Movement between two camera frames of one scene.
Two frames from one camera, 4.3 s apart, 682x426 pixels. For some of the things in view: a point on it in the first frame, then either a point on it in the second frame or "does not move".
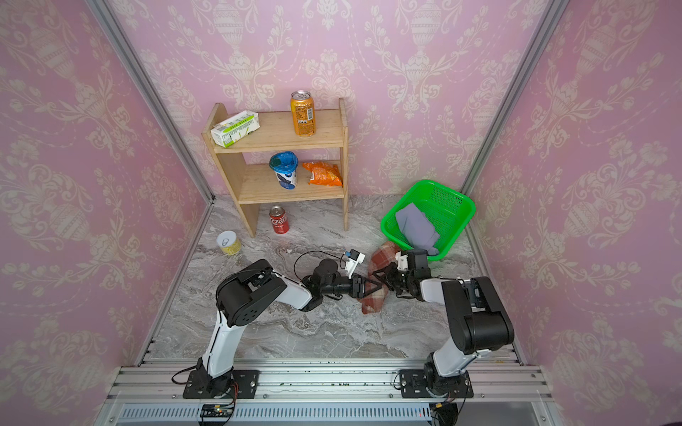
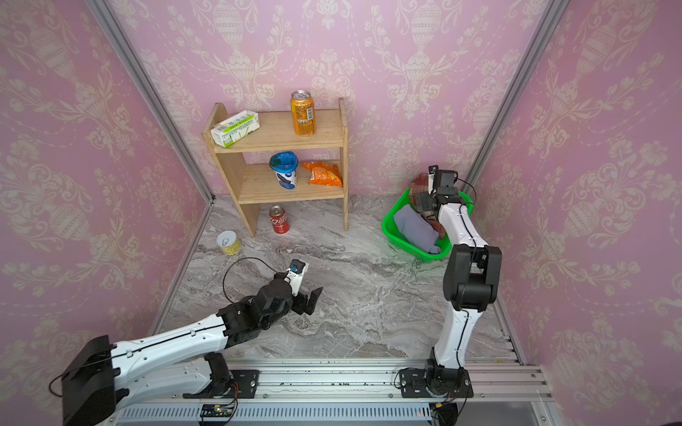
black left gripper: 357,290 -> 303,306
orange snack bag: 323,174 does not move
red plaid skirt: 382,256 -> 420,185
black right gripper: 388,276 -> 424,201
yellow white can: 228,242 does not move
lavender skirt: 417,230 does not move
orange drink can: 304,113 does not move
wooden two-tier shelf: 253,182 does not move
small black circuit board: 215,410 does not move
